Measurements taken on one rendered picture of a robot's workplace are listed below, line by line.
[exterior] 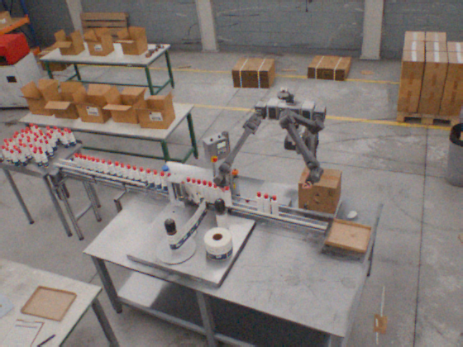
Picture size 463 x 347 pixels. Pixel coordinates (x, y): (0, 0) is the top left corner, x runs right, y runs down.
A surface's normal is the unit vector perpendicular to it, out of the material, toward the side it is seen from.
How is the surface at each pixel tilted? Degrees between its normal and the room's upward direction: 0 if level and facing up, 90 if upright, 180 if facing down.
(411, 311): 0
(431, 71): 90
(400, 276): 0
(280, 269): 0
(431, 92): 92
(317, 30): 90
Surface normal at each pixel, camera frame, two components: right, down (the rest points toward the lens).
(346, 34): -0.36, 0.58
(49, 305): -0.11, -0.80
